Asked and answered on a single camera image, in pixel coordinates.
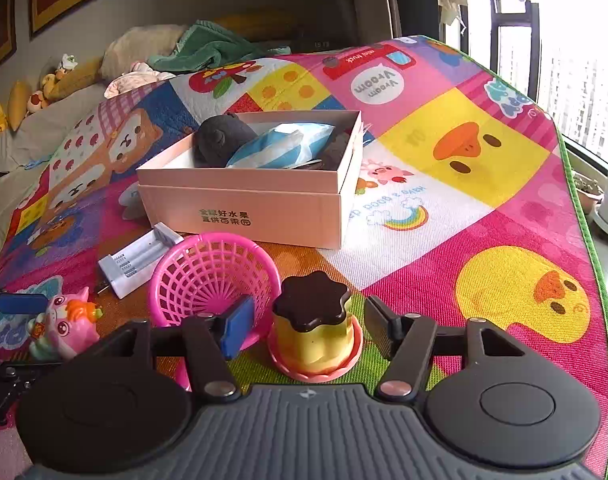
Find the colourful printed play mat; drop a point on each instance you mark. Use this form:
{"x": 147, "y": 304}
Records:
{"x": 483, "y": 200}

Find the pink clothes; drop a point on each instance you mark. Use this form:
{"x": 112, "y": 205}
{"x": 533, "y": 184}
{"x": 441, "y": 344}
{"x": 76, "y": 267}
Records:
{"x": 139, "y": 80}

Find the yellow pudding toy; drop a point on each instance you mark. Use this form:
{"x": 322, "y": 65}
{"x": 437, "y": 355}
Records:
{"x": 309, "y": 345}

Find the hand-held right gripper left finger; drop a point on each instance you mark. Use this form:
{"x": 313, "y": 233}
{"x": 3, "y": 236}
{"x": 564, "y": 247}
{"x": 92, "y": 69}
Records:
{"x": 239, "y": 327}

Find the white plush toy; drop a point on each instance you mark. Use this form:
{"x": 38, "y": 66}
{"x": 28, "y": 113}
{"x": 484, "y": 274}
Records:
{"x": 68, "y": 63}

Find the grey curtain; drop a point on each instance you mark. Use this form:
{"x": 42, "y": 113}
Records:
{"x": 393, "y": 0}

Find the blue white packet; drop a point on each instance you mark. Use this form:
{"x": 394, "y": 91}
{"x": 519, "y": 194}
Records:
{"x": 279, "y": 147}

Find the white battery charger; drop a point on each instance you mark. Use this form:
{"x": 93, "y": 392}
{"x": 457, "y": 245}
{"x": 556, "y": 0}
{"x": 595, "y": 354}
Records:
{"x": 134, "y": 265}

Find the green blanket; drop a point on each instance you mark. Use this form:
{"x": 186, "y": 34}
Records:
{"x": 209, "y": 47}

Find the mushroom plush toy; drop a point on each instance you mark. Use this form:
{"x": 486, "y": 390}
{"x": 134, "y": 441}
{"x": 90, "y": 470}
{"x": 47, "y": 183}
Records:
{"x": 35, "y": 102}

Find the small potted plant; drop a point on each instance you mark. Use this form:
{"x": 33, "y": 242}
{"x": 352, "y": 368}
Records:
{"x": 586, "y": 190}

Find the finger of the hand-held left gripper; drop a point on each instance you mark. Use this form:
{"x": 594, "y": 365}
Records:
{"x": 19, "y": 304}
{"x": 4, "y": 385}

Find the pink pig toy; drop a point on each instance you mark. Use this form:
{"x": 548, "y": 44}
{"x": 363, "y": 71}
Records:
{"x": 64, "y": 325}

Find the small yellow pillow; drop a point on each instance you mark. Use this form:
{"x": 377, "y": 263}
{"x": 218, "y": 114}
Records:
{"x": 19, "y": 105}

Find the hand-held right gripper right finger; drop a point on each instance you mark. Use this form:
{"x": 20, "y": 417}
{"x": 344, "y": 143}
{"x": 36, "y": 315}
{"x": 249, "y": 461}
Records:
{"x": 381, "y": 327}

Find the pink cardboard box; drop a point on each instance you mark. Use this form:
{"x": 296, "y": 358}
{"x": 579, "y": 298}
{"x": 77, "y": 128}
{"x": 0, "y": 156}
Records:
{"x": 244, "y": 210}

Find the dark plush item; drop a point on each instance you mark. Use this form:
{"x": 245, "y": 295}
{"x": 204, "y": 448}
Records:
{"x": 224, "y": 137}

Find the pink plastic basket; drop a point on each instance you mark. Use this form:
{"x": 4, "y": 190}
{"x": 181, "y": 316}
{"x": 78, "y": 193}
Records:
{"x": 209, "y": 270}

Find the cream pillow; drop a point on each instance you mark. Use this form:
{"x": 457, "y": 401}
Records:
{"x": 139, "y": 47}

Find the beige sofa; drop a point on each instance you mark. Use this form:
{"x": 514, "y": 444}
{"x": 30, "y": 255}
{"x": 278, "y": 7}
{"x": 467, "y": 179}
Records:
{"x": 34, "y": 135}

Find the black window frame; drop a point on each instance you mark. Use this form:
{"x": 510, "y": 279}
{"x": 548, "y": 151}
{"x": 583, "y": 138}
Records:
{"x": 533, "y": 5}

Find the yellow headboard cushion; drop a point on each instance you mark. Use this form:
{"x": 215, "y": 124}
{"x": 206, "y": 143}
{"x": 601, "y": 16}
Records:
{"x": 254, "y": 25}

